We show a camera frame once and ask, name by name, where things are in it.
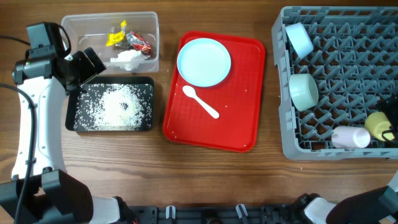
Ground white rice grains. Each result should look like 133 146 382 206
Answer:
73 83 154 131

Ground red serving tray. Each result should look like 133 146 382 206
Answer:
162 31 266 152

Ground yellow foil wrapper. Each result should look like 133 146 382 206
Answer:
106 20 127 47

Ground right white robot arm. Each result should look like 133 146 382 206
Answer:
288 94 397 223

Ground white plastic cup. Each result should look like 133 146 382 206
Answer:
331 126 371 149

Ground clear plastic waste bin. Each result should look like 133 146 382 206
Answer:
62 11 160 75

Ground red silver foil wrapper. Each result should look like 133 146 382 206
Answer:
115 31 152 55

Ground yellow plastic cup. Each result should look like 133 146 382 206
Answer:
364 112 395 141

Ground large light blue plate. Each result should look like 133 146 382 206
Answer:
177 38 231 87

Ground black waste tray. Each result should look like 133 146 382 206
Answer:
65 76 155 133

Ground light blue bowl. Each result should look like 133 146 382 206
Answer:
285 22 313 59

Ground crumpled white tissue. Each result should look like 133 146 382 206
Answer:
110 50 150 72

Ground green bowl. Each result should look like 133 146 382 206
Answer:
289 73 318 111

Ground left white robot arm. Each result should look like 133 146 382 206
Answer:
1 46 134 223

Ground white plastic spoon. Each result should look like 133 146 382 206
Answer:
182 85 220 119

